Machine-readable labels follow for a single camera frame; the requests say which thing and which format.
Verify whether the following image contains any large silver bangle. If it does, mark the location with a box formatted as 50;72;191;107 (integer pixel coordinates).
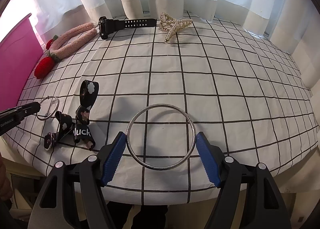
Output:
126;104;196;171

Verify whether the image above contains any pink strawberry plush headband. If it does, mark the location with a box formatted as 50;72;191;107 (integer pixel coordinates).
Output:
34;22;97;79

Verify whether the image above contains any pink plastic tub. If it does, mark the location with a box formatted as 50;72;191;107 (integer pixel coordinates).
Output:
0;13;43;111

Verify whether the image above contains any white grid tablecloth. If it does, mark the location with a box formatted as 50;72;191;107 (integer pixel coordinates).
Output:
2;10;320;206

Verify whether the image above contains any black digital wristwatch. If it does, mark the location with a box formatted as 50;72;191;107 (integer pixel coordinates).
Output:
98;16;157;40

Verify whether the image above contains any pearl hair claw clip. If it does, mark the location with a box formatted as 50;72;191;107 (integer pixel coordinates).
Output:
159;12;193;43

